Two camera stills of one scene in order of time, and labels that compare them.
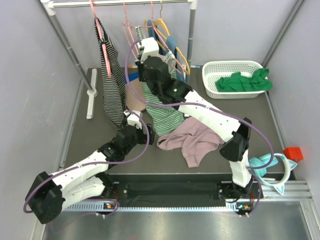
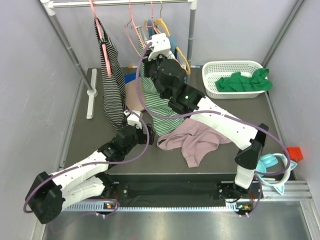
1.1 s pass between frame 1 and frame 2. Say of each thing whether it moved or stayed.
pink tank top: stayed
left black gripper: stayed
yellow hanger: stayed
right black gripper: moved
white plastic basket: stayed
